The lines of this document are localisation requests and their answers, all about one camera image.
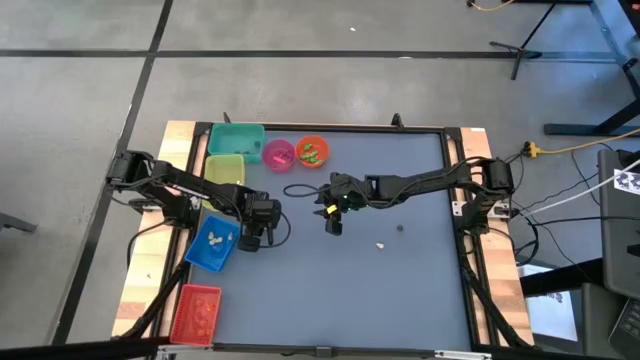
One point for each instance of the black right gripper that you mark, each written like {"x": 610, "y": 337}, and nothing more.
{"x": 345, "y": 195}

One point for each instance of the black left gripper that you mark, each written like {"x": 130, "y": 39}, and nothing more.
{"x": 260, "y": 215}

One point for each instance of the yellow-green plastic basket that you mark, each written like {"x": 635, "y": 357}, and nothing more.
{"x": 222, "y": 170}

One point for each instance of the purple witch hat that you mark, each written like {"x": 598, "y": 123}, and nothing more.
{"x": 285, "y": 152}

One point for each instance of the blue plastic basket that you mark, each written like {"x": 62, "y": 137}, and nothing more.
{"x": 205, "y": 257}

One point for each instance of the teal plastic basket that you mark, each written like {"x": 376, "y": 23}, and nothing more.
{"x": 230, "y": 136}

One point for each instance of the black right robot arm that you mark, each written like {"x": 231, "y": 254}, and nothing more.
{"x": 440, "y": 177}

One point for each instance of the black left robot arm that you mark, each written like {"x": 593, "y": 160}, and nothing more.
{"x": 190, "y": 187}

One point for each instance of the orange plastic bowl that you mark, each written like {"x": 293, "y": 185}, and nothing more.
{"x": 322, "y": 145}

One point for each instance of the pink plastic stick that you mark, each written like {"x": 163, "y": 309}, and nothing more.
{"x": 280, "y": 160}

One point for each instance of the pink plastic bowl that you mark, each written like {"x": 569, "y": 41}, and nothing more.
{"x": 272, "y": 149}

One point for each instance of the red plastic basket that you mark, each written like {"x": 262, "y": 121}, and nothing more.
{"x": 187, "y": 320}

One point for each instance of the yellow power plug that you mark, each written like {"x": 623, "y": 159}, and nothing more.
{"x": 531, "y": 149}

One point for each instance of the black tripod stand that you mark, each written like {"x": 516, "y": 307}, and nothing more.
{"x": 521, "y": 50}

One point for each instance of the white paper sheet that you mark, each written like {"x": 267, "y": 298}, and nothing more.
{"x": 550, "y": 315}

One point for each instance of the grey floor object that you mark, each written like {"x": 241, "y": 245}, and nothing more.
{"x": 15, "y": 222}

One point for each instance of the dark grey cabinet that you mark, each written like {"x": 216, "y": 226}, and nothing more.
{"x": 617, "y": 240}

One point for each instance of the white marker tag paper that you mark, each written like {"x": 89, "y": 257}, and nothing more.
{"x": 629, "y": 182}

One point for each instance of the dark keyboard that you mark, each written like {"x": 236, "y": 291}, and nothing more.
{"x": 627, "y": 325}

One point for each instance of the black metal table frame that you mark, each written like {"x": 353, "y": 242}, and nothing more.
{"x": 325, "y": 127}

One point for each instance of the silver mounting bracket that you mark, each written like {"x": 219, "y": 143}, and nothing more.
{"x": 457, "y": 208}

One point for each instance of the black desk frame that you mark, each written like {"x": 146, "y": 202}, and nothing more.
{"x": 575, "y": 130}

